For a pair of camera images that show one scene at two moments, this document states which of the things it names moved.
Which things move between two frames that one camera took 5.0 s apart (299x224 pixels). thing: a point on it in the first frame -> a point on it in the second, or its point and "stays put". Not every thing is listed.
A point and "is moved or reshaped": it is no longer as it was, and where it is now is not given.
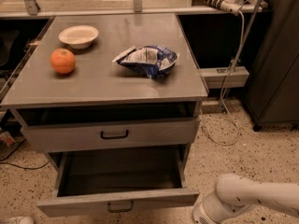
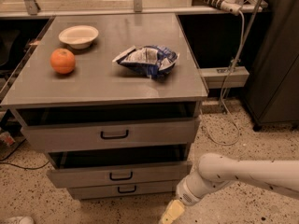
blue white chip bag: (152, 61) stays put
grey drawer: (100, 179) is moved or reshaped
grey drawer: (107, 133) stays put
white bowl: (78, 36) stays put
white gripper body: (202, 216) -> (186, 194)
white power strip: (228, 3) stays put
